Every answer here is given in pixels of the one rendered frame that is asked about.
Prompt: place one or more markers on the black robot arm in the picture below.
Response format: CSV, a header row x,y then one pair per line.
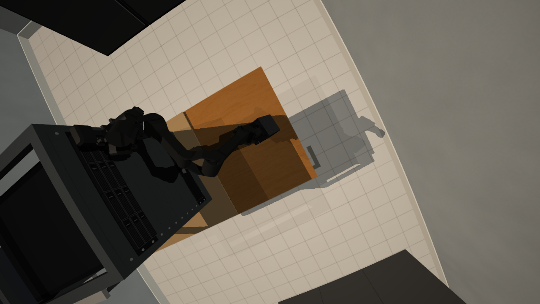
x,y
133,124

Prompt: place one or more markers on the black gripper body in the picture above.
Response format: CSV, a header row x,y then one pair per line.
x,y
84,135

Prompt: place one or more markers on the black open rack frame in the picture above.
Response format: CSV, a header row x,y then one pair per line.
x,y
56,229

